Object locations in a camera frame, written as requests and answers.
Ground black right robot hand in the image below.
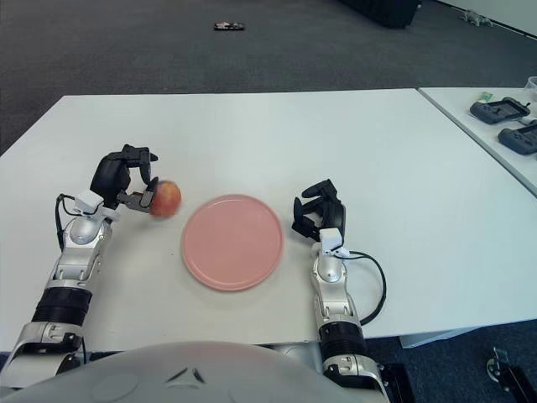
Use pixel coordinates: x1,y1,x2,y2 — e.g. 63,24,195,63
291,179,349,258

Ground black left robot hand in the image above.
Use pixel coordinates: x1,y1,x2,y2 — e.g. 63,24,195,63
75,144,160,222

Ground red yellow apple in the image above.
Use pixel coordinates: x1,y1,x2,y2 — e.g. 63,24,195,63
149,180,183,218

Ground pink round plate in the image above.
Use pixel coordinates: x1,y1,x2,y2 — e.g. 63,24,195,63
180,193,285,292

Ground grey robot torso shell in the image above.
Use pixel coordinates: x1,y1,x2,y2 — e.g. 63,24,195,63
0,340,336,403

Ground black cabinet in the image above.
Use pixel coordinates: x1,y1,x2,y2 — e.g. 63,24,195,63
337,0,422,29

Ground black stand with caster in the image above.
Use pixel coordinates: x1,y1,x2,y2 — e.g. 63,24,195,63
486,346,537,403

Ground grey toy figure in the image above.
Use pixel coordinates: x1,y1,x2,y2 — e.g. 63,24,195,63
459,8,495,27

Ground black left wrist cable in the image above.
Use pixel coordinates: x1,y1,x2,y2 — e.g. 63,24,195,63
54,192,85,249

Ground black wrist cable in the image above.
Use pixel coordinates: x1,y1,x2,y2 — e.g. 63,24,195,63
54,192,85,249
346,250,386,327

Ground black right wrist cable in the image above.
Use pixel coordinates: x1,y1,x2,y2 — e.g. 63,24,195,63
346,250,386,327

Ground black metal bracket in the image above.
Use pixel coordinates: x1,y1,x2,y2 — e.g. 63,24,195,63
377,363,416,403

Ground grey game controller with frame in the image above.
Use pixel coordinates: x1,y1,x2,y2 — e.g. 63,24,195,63
469,97,530,124

